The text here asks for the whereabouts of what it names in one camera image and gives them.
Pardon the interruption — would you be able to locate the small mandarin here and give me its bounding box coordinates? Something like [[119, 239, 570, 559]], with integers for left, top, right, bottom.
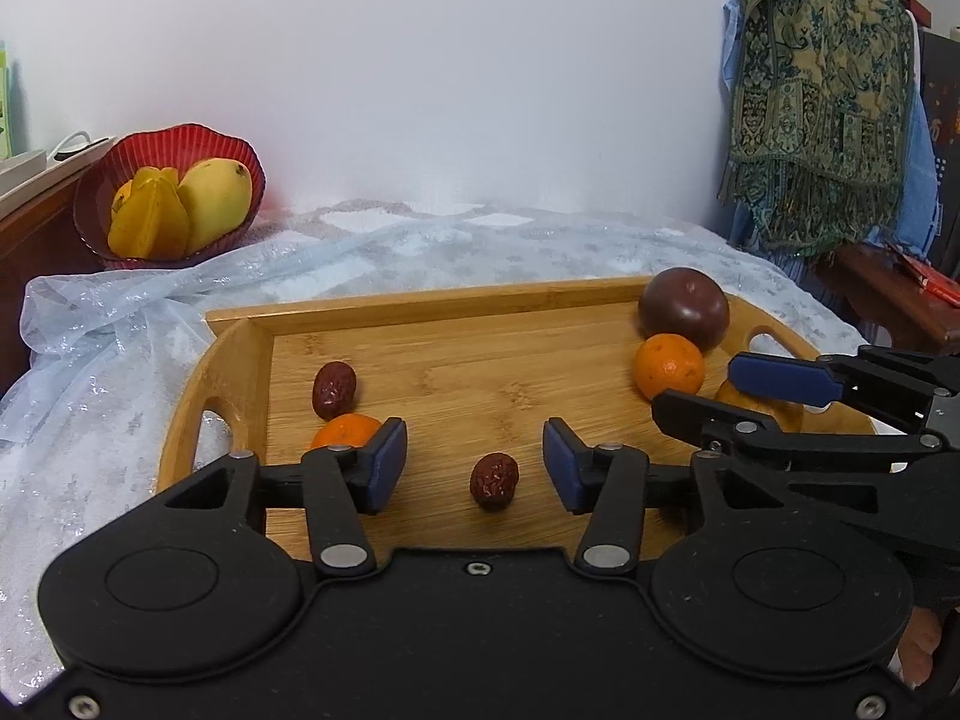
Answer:
[[309, 413, 382, 450]]

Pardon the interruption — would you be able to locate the mandarin orange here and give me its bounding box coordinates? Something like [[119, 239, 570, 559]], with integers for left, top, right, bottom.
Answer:
[[631, 333, 706, 401]]

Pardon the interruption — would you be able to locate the red date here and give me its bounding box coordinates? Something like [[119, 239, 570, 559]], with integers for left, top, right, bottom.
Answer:
[[470, 454, 519, 512], [313, 361, 358, 421]]

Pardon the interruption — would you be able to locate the dark purple plum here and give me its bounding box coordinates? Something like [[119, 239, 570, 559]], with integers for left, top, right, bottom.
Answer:
[[638, 266, 731, 353]]

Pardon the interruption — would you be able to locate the brownish large orange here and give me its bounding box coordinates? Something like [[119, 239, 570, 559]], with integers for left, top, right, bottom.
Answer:
[[715, 380, 804, 433]]

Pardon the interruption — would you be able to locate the person's right hand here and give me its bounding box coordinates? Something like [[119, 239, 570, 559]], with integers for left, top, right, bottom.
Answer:
[[898, 608, 942, 688]]

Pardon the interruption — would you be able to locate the dark wooden side table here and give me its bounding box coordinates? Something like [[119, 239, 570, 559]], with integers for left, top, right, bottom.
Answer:
[[814, 244, 958, 355]]

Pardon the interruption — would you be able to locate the red packet on side table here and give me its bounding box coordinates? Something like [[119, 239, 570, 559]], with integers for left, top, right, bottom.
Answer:
[[887, 242, 960, 309]]

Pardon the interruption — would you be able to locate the wooden serving tray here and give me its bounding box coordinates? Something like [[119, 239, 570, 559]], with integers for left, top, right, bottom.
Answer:
[[154, 274, 879, 568]]

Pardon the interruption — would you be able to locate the green patterned shawl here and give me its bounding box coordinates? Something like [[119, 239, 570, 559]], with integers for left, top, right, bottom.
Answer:
[[722, 0, 916, 255]]

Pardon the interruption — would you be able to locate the yellow mango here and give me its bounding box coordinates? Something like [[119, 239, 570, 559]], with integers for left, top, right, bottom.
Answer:
[[178, 158, 252, 255]]

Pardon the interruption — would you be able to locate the yellow starfruit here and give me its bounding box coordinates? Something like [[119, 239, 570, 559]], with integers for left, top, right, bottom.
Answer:
[[107, 166, 190, 262]]

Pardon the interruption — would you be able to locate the red fruit bowl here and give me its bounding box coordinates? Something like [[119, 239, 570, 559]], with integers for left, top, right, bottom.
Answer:
[[73, 124, 267, 270]]

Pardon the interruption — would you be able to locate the wooden sideboard cabinet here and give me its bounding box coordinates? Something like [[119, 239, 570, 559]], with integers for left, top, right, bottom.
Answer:
[[2, 132, 114, 392]]

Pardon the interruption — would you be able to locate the white plastic tray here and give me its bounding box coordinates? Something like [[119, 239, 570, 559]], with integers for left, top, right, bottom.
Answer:
[[0, 149, 47, 195]]

